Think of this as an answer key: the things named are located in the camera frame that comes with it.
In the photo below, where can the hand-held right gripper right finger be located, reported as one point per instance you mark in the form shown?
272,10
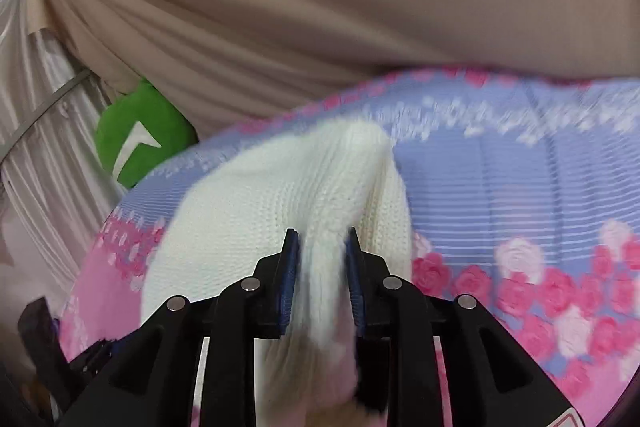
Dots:
355,292

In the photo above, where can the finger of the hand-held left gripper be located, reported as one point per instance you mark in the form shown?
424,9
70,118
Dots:
97,354

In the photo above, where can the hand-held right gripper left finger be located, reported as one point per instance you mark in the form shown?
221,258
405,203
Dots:
287,292

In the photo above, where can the white navy red knit sweater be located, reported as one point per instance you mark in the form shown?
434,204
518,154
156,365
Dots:
280,187

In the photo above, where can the white satin curtain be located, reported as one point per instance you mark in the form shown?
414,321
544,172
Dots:
50,177

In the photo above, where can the pink purple floral blanket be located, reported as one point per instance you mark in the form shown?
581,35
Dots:
500,187

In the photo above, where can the green plush pillow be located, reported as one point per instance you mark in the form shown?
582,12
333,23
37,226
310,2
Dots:
150,109

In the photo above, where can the grey metal rod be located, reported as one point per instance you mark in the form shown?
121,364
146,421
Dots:
47,107

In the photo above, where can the beige curtain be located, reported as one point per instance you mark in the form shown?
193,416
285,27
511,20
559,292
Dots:
325,7

